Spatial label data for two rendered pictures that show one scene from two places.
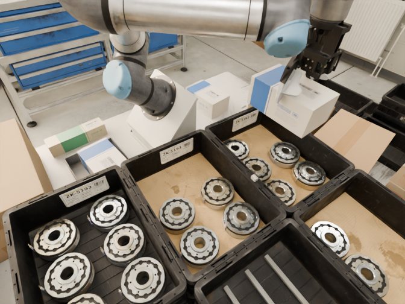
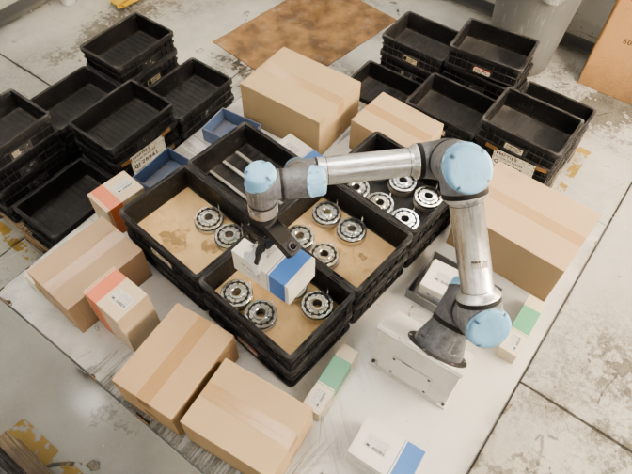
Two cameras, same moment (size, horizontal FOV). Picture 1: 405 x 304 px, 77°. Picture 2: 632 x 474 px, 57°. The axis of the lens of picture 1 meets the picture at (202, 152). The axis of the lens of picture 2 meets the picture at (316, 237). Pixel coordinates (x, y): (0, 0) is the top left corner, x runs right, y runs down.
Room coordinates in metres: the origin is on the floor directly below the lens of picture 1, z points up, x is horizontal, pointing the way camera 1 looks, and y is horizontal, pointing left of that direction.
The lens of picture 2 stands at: (1.49, -0.33, 2.46)
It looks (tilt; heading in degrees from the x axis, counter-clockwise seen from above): 54 degrees down; 166
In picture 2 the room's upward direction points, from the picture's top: 2 degrees clockwise
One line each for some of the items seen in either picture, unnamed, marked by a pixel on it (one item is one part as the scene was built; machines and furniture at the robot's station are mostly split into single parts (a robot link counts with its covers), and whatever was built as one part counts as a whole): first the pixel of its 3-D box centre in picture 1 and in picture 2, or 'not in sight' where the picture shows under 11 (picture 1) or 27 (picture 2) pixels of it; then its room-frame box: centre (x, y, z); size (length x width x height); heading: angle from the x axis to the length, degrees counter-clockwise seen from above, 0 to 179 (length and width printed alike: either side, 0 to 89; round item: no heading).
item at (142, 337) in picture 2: not in sight; (130, 321); (0.50, -0.72, 0.74); 0.16 x 0.12 x 0.07; 40
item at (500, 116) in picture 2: not in sight; (518, 152); (-0.27, 1.13, 0.37); 0.40 x 0.30 x 0.45; 41
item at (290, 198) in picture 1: (279, 192); not in sight; (0.46, -0.24, 0.86); 0.10 x 0.10 x 0.01
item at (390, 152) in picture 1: (372, 159); not in sight; (1.13, -1.10, 0.31); 0.40 x 0.30 x 0.34; 41
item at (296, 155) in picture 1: (285, 152); (260, 313); (0.63, -0.29, 0.86); 0.10 x 0.10 x 0.01
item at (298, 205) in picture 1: (274, 148); (276, 289); (0.58, -0.23, 0.92); 0.40 x 0.30 x 0.02; 36
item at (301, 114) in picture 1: (289, 98); (274, 262); (0.61, -0.24, 1.10); 0.20 x 0.12 x 0.09; 41
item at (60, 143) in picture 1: (77, 136); (520, 328); (0.79, 0.55, 0.73); 0.24 x 0.06 x 0.06; 132
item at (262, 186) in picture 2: not in sight; (261, 185); (0.59, -0.25, 1.41); 0.09 x 0.08 x 0.11; 86
